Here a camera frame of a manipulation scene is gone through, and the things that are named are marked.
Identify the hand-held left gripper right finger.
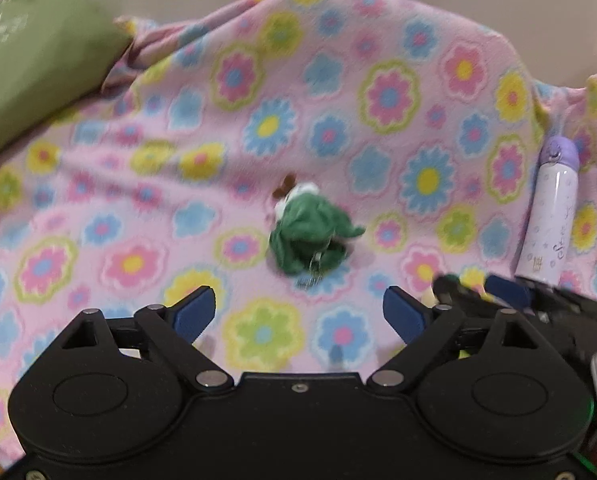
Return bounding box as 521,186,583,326
371,286,562,392

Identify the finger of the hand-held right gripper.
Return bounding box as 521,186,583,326
433,274,497,318
486,275,544,311

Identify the pink floral fleece blanket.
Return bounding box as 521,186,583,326
0,0,597,461

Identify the green plush toy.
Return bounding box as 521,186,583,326
268,174,367,277

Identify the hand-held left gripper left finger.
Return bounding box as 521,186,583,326
48,286,232,391

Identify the green pillow with white print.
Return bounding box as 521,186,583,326
0,0,132,168

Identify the purple white bottle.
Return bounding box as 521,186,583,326
515,135,579,283

